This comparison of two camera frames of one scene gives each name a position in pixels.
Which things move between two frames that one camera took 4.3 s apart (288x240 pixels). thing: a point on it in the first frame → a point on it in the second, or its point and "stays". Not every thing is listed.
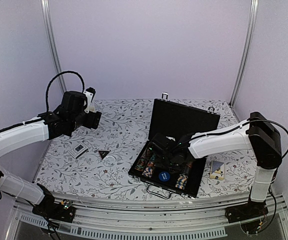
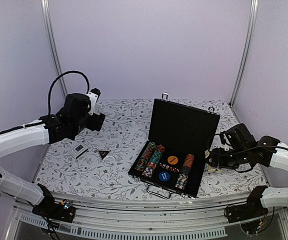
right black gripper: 173,168 → 218,160
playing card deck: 217,170 → 208,168
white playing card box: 77,150 stays
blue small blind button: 164,176 stays
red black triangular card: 103,153 stays
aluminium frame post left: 47,14 stays
